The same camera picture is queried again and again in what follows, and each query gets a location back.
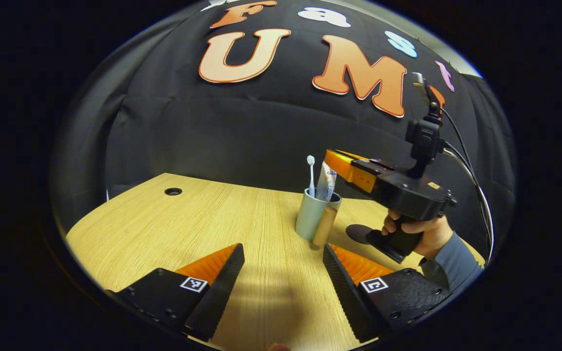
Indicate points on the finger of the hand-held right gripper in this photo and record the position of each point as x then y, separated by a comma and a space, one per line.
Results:
347, 168

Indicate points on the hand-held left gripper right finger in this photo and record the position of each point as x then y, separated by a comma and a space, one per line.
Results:
342, 287

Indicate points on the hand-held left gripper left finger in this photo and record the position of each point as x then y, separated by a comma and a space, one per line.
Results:
222, 287

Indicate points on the white toothpaste tube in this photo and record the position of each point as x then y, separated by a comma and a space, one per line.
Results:
327, 183

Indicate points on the white toothbrush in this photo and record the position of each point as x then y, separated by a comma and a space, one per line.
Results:
311, 178

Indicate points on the dark brown round coaster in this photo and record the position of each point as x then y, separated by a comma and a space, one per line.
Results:
356, 233

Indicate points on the wooden desktop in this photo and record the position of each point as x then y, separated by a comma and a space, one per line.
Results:
212, 224

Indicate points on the black backdrop cloth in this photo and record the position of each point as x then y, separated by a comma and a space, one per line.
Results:
242, 131

